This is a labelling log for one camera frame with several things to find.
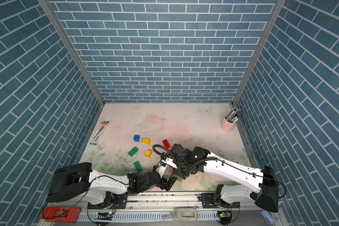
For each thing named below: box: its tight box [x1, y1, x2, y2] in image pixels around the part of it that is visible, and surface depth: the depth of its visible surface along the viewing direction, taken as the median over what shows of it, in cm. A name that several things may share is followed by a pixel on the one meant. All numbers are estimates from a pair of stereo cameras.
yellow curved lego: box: [140, 137, 151, 145], surface depth 98 cm
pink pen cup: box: [220, 113, 238, 132], surface depth 101 cm
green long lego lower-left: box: [133, 160, 143, 173], surface depth 88 cm
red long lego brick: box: [161, 139, 171, 149], surface depth 98 cm
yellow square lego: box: [144, 149, 153, 158], surface depth 91 cm
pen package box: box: [89, 121, 110, 146], surface depth 101 cm
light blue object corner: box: [260, 209, 275, 226], surface depth 70 cm
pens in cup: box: [226, 105, 242, 123], surface depth 98 cm
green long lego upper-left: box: [127, 146, 139, 158], surface depth 93 cm
